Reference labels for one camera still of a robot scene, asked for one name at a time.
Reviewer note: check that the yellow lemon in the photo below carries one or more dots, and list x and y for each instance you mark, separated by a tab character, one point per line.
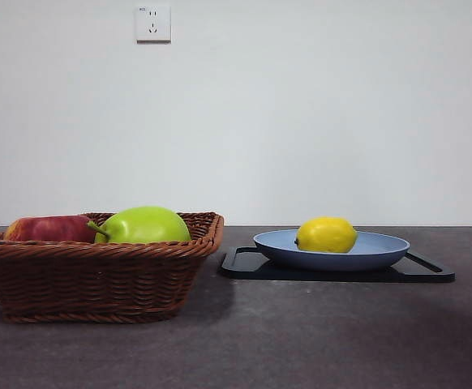
326	235

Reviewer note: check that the light blue round plate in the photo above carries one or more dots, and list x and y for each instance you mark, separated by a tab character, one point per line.
333	261

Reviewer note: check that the brown wicker basket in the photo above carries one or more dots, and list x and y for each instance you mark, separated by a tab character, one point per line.
90	279

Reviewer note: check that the black rectangular tray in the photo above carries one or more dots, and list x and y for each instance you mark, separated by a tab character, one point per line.
244	270

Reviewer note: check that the green pear with stem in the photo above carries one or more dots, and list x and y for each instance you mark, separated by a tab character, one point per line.
147	225

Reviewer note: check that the red apple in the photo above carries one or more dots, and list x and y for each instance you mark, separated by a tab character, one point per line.
49	229

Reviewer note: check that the white wall power socket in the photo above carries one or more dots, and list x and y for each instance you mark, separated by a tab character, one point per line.
153	23

